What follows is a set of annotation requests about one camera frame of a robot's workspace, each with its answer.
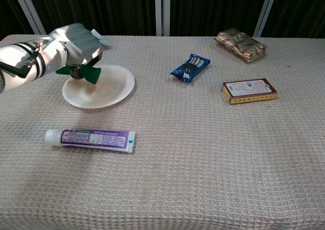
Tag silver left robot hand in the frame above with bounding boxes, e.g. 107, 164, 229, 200
49, 23, 104, 81

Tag green yellow sponge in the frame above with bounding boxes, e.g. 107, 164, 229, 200
55, 64, 103, 86

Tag white round plate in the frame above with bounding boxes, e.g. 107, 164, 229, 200
61, 64, 136, 110

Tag dark pleated curtain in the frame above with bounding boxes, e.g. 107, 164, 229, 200
0, 0, 325, 39

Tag purple white toothpaste tube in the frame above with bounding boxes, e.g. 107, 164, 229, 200
44, 128, 137, 153

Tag blue cookie packet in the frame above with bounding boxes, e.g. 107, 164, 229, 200
170, 53, 211, 83

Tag beige waffle tablecloth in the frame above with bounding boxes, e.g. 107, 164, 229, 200
0, 34, 325, 230

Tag gold foil wrapped package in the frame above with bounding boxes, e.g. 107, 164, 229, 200
214, 28, 268, 63

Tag red yellow flat box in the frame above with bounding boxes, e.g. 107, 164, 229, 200
221, 78, 278, 106

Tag white slanted frame post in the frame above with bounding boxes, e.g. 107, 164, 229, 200
10, 0, 47, 36

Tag white upright frame post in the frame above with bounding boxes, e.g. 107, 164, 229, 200
154, 0, 171, 37

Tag white slotted frame post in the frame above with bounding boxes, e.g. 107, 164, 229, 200
253, 0, 279, 37

